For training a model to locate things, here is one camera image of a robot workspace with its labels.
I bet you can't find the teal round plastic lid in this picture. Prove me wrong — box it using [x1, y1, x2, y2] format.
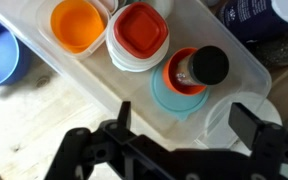
[150, 63, 211, 122]

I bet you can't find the white container with red lid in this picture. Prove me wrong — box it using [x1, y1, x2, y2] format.
[105, 1, 171, 73]

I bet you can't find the white plastic container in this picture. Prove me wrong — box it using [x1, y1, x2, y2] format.
[143, 0, 175, 19]

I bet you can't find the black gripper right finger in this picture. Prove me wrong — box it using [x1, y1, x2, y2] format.
[228, 101, 288, 180]

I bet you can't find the spice jar with black lid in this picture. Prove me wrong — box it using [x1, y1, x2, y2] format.
[175, 45, 230, 87]

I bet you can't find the blue plastic bowl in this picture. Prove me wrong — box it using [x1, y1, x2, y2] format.
[0, 14, 30, 89]

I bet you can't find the clear plastic storage case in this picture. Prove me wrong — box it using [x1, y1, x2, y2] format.
[0, 0, 272, 148]

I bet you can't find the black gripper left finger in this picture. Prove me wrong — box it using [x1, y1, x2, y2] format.
[43, 100, 142, 180]

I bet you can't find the dark speckled pad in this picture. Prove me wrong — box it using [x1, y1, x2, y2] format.
[247, 31, 288, 69]

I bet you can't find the clear square plastic container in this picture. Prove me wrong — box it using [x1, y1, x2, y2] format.
[35, 0, 111, 61]

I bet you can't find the clear round plastic lid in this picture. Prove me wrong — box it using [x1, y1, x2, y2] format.
[204, 91, 283, 150]

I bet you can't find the dark blue canister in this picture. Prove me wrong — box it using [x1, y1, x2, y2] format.
[217, 0, 288, 43]

